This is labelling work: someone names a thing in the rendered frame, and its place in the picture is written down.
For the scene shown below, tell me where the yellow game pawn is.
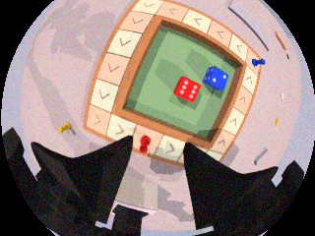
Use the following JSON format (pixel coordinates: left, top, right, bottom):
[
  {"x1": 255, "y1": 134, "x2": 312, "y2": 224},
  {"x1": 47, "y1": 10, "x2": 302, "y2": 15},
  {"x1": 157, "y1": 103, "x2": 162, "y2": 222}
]
[{"x1": 59, "y1": 122, "x2": 71, "y2": 133}]

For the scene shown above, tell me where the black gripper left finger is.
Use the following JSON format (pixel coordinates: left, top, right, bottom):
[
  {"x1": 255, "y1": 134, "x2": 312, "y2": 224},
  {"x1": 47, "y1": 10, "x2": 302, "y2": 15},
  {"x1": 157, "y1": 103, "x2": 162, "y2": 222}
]
[{"x1": 31, "y1": 135, "x2": 134, "y2": 224}]

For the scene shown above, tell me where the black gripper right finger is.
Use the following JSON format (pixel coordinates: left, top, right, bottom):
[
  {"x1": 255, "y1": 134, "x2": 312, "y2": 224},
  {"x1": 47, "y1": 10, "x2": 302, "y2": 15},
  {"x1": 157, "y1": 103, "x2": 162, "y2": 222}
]
[{"x1": 182, "y1": 142, "x2": 279, "y2": 229}]

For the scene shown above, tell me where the blue die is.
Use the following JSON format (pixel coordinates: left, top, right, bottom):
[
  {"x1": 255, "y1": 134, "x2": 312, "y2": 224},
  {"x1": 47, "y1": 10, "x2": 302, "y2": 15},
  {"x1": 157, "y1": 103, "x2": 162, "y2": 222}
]
[{"x1": 202, "y1": 66, "x2": 228, "y2": 90}]

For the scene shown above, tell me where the red pawn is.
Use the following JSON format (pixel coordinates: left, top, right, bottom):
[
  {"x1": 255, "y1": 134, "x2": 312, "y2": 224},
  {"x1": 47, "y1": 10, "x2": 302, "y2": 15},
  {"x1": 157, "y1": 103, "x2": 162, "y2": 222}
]
[{"x1": 139, "y1": 135, "x2": 150, "y2": 153}]

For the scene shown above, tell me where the small orange block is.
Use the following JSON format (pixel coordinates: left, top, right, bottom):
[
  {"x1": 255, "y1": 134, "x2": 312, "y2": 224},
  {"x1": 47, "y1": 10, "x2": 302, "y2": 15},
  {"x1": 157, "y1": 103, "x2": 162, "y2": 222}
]
[{"x1": 275, "y1": 32, "x2": 287, "y2": 50}]

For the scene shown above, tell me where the red die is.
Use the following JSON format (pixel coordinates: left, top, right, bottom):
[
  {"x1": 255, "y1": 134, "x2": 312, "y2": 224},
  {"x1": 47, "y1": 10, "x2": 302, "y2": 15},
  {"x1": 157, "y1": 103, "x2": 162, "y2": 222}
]
[{"x1": 173, "y1": 76, "x2": 201, "y2": 102}]

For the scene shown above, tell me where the blue pawn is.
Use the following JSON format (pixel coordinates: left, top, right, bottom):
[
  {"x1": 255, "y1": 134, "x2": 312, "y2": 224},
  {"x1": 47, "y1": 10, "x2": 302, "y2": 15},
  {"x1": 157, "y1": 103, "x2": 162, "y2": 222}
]
[{"x1": 252, "y1": 58, "x2": 265, "y2": 67}]

